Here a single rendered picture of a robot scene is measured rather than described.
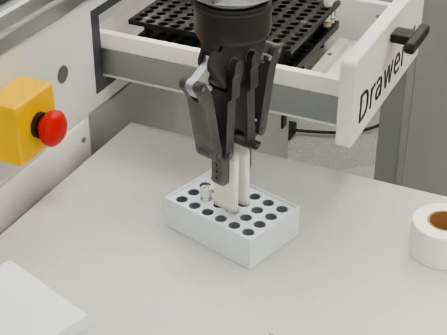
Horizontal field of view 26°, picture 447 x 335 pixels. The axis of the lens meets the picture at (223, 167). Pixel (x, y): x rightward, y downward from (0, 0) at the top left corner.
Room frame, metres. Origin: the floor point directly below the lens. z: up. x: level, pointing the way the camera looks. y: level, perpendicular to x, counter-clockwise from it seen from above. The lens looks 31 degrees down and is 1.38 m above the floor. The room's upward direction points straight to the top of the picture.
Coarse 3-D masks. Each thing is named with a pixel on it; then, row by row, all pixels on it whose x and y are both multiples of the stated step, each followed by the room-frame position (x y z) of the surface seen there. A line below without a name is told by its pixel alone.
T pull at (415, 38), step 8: (424, 24) 1.10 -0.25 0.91; (392, 32) 1.08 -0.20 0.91; (400, 32) 1.08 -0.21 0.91; (408, 32) 1.08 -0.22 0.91; (416, 32) 1.08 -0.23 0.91; (424, 32) 1.08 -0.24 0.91; (392, 40) 1.07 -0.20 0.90; (400, 40) 1.07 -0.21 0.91; (408, 40) 1.06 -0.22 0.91; (416, 40) 1.06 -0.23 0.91; (408, 48) 1.04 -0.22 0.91; (416, 48) 1.05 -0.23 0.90
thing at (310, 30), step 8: (320, 8) 1.19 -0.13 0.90; (328, 8) 1.19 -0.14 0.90; (336, 8) 1.20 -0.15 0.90; (312, 16) 1.16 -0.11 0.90; (320, 16) 1.16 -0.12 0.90; (328, 16) 1.17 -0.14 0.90; (304, 24) 1.13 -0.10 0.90; (312, 24) 1.13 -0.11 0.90; (320, 24) 1.14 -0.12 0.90; (296, 32) 1.11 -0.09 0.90; (304, 32) 1.11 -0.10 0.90; (312, 32) 1.12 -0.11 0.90; (288, 40) 1.08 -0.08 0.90; (296, 40) 1.09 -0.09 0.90; (304, 40) 1.09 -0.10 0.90; (288, 48) 1.07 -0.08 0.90; (296, 48) 1.07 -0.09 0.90
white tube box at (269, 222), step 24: (192, 192) 0.91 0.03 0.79; (264, 192) 0.90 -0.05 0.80; (168, 216) 0.89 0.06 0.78; (192, 216) 0.86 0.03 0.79; (216, 216) 0.86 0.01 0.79; (240, 216) 0.86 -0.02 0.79; (264, 216) 0.86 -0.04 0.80; (288, 216) 0.86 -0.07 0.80; (216, 240) 0.84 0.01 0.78; (240, 240) 0.82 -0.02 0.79; (264, 240) 0.83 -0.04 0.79; (288, 240) 0.86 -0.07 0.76; (240, 264) 0.82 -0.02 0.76
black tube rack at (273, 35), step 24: (168, 0) 1.21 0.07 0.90; (192, 0) 1.22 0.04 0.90; (288, 0) 1.21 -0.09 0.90; (312, 0) 1.21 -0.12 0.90; (144, 24) 1.14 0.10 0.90; (168, 24) 1.13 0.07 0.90; (192, 24) 1.14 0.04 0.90; (288, 24) 1.13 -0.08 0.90; (336, 24) 1.20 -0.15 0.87; (312, 48) 1.12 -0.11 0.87
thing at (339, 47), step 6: (336, 42) 1.19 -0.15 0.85; (342, 42) 1.19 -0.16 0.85; (330, 48) 1.17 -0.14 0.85; (336, 48) 1.17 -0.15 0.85; (342, 48) 1.18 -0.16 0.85; (330, 54) 1.15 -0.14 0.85; (336, 54) 1.16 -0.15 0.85; (324, 60) 1.13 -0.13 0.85; (330, 60) 1.14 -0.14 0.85; (336, 60) 1.16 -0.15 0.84; (318, 66) 1.12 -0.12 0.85; (324, 66) 1.12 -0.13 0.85; (330, 66) 1.14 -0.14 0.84; (324, 72) 1.12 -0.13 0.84
